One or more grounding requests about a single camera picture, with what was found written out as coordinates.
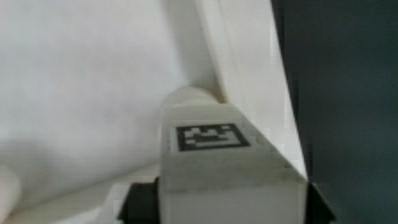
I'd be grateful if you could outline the white leg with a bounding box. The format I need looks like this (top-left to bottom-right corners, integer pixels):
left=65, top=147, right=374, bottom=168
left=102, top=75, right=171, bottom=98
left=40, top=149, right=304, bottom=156
left=159, top=87, right=308, bottom=224

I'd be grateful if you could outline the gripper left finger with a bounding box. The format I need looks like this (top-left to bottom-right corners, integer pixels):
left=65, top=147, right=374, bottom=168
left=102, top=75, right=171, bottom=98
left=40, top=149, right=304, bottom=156
left=118, top=178, right=160, bottom=224

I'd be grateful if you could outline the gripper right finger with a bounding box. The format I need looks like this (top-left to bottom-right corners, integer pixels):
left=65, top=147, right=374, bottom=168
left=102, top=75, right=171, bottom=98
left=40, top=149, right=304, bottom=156
left=304, top=185, right=336, bottom=224

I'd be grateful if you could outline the white obstacle fence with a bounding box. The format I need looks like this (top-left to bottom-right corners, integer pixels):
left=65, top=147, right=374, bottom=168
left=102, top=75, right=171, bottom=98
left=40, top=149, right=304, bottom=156
left=196, top=0, right=308, bottom=175

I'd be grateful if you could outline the white square tabletop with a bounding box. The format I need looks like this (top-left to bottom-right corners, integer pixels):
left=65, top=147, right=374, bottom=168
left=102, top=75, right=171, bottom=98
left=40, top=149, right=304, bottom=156
left=0, top=0, right=221, bottom=224

